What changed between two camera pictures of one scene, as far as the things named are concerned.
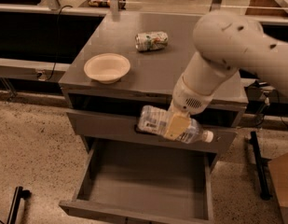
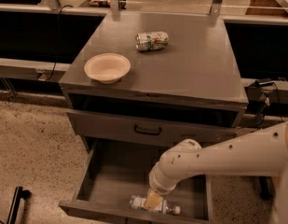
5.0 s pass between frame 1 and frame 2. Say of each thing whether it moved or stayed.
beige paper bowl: stayed
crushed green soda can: stayed
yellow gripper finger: moved
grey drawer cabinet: stayed
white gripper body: moved
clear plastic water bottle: moved
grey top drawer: stayed
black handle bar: stayed
